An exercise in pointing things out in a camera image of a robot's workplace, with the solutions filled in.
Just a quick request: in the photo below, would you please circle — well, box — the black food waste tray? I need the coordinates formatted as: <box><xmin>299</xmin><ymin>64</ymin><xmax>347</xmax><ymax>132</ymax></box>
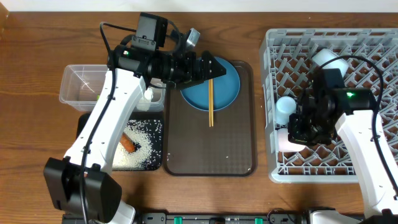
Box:
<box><xmin>76</xmin><ymin>111</ymin><xmax>165</xmax><ymax>171</ymax></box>

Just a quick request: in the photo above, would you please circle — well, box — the dark blue plate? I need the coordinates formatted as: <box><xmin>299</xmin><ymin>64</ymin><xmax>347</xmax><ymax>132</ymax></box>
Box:
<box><xmin>180</xmin><ymin>57</ymin><xmax>241</xmax><ymax>111</ymax></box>

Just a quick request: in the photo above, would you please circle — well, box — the pink cup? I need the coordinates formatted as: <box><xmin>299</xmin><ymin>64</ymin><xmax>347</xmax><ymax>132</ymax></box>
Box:
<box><xmin>277</xmin><ymin>128</ymin><xmax>305</xmax><ymax>152</ymax></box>

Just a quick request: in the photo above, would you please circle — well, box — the orange carrot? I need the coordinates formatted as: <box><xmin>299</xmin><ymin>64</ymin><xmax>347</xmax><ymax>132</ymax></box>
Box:
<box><xmin>119</xmin><ymin>133</ymin><xmax>135</xmax><ymax>153</ymax></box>

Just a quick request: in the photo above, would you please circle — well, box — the light blue bowl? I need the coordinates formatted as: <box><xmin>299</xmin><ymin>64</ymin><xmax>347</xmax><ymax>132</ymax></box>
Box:
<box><xmin>312</xmin><ymin>48</ymin><xmax>349</xmax><ymax>78</ymax></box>

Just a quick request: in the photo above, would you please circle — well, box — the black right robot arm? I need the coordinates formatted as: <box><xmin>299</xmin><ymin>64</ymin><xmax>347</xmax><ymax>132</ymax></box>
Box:
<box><xmin>288</xmin><ymin>88</ymin><xmax>397</xmax><ymax>223</ymax></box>

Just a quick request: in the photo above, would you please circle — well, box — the light blue cup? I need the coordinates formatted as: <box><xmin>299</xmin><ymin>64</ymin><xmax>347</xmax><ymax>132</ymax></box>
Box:
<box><xmin>275</xmin><ymin>96</ymin><xmax>296</xmax><ymax>125</ymax></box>

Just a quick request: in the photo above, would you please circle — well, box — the brown serving tray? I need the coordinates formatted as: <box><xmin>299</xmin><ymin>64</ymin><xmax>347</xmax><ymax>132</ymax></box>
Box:
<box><xmin>164</xmin><ymin>60</ymin><xmax>256</xmax><ymax>177</ymax></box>

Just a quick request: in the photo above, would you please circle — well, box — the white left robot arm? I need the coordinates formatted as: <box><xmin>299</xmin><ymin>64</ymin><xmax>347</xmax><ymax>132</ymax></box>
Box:
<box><xmin>44</xmin><ymin>44</ymin><xmax>226</xmax><ymax>223</ymax></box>

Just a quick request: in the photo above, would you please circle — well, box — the white rice pile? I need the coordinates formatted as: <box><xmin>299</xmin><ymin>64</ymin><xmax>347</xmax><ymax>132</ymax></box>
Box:
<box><xmin>111</xmin><ymin>119</ymin><xmax>163</xmax><ymax>170</ymax></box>

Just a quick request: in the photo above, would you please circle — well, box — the white tissue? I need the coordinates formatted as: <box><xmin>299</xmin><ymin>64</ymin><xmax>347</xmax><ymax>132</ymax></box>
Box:
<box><xmin>136</xmin><ymin>88</ymin><xmax>154</xmax><ymax>111</ymax></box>

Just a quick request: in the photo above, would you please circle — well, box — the grey dishwasher rack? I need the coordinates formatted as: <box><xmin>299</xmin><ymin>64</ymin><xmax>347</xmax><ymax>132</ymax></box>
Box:
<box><xmin>259</xmin><ymin>28</ymin><xmax>397</xmax><ymax>184</ymax></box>

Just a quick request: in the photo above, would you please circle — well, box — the clear plastic waste bin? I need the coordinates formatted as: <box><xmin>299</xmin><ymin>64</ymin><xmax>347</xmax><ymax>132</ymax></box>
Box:
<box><xmin>59</xmin><ymin>64</ymin><xmax>165</xmax><ymax>112</ymax></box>

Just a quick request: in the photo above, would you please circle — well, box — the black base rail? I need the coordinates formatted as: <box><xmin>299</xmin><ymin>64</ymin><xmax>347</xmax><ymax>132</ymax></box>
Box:
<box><xmin>62</xmin><ymin>208</ymin><xmax>364</xmax><ymax>224</ymax></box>

